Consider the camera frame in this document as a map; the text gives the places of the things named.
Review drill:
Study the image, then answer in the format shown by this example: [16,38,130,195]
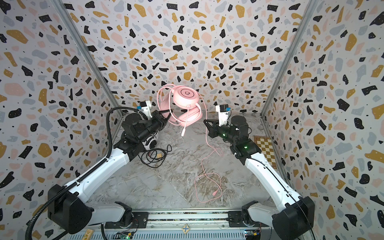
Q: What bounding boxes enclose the pink headphone cable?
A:
[167,86,224,204]

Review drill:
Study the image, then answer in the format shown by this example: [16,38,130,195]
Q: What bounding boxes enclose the black headphone cable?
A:
[138,144,173,169]

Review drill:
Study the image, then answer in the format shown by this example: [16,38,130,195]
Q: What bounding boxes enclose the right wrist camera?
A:
[216,104,231,127]

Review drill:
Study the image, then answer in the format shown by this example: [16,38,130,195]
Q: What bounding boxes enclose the white black headphones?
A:
[143,133,158,150]

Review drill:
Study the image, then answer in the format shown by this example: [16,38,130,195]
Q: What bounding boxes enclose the wooden tile on rail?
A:
[182,224,190,234]

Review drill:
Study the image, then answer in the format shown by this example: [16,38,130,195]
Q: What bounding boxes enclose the wooden chessboard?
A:
[254,136,278,170]

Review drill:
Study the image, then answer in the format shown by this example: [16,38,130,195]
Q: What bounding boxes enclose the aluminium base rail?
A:
[66,208,279,240]

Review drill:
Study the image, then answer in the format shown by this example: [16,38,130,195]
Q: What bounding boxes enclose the pink headphones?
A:
[157,84,203,127]

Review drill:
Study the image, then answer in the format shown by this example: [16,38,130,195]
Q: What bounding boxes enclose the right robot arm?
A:
[204,116,315,240]

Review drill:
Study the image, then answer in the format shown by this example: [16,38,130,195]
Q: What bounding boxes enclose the wooden block at rail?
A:
[82,229,94,240]

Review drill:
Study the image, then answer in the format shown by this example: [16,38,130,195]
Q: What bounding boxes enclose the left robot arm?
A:
[48,109,172,235]

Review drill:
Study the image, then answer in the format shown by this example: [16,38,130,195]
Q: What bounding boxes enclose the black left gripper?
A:
[137,109,172,144]

